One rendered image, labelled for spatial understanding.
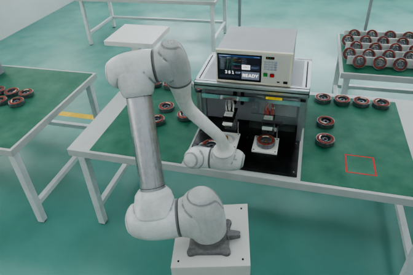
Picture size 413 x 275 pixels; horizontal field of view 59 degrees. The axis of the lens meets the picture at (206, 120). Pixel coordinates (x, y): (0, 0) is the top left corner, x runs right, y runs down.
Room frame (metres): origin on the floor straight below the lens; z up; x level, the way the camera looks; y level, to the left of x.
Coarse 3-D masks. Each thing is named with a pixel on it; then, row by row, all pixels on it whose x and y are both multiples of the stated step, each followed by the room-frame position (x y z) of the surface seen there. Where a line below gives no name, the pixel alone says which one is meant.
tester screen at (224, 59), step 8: (224, 56) 1.91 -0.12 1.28; (232, 56) 1.90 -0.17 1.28; (240, 56) 1.89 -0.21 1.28; (248, 56) 1.87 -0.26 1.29; (256, 56) 1.86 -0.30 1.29; (224, 64) 1.91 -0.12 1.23; (232, 64) 1.90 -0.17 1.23; (240, 64) 1.89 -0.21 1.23; (248, 64) 1.87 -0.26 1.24; (256, 64) 1.86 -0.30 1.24; (240, 72) 1.89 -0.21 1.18; (256, 80) 1.86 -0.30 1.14
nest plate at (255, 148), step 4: (256, 136) 1.79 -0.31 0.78; (276, 140) 1.74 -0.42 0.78; (256, 144) 1.71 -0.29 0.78; (276, 144) 1.70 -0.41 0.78; (252, 148) 1.68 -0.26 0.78; (256, 148) 1.68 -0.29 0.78; (260, 148) 1.67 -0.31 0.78; (272, 148) 1.67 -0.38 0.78; (276, 148) 1.67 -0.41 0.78; (260, 152) 1.65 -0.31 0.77; (264, 152) 1.64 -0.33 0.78; (268, 152) 1.63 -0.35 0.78; (272, 152) 1.63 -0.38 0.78; (276, 152) 1.63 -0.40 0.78
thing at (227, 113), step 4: (236, 108) 1.95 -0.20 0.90; (224, 112) 1.87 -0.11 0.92; (228, 112) 1.87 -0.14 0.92; (232, 112) 1.87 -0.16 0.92; (236, 112) 1.90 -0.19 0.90; (224, 116) 1.83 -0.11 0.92; (228, 116) 1.83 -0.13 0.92; (232, 116) 1.83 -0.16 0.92; (224, 120) 1.83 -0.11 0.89; (228, 120) 1.82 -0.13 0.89; (232, 120) 1.81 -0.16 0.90; (224, 124) 1.81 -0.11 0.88; (228, 124) 1.80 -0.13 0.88
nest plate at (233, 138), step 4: (224, 132) 1.85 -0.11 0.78; (228, 136) 1.81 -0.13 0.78; (232, 136) 1.80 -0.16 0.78; (236, 136) 1.80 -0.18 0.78; (228, 140) 1.77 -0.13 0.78; (232, 140) 1.77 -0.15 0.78; (236, 140) 1.76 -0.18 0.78; (232, 144) 1.72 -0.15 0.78; (236, 144) 1.72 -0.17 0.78; (236, 148) 1.69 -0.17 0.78
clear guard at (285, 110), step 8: (256, 96) 1.80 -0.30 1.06; (264, 96) 1.80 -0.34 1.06; (272, 96) 1.79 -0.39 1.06; (280, 96) 1.79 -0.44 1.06; (288, 96) 1.78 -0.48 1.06; (256, 104) 1.72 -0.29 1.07; (264, 104) 1.71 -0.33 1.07; (272, 104) 1.71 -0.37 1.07; (280, 104) 1.70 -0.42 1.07; (288, 104) 1.70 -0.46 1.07; (296, 104) 1.69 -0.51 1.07; (256, 112) 1.63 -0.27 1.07; (264, 112) 1.63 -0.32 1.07; (272, 112) 1.63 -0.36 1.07; (280, 112) 1.62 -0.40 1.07; (288, 112) 1.62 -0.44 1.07; (296, 112) 1.61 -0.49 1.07; (256, 120) 1.60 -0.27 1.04; (280, 120) 1.57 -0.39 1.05; (288, 120) 1.57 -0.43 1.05; (264, 128) 1.56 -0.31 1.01; (272, 128) 1.55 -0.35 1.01; (280, 128) 1.54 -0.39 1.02; (288, 128) 1.53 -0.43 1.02
